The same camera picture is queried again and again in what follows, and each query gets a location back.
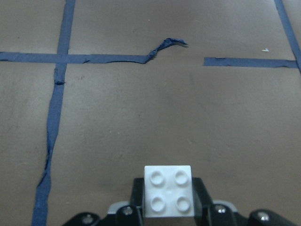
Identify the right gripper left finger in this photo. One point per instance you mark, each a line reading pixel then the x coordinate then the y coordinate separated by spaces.
pixel 129 214

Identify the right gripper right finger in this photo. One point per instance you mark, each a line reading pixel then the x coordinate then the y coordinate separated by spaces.
pixel 221 213

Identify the white block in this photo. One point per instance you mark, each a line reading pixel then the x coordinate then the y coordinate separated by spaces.
pixel 168 191

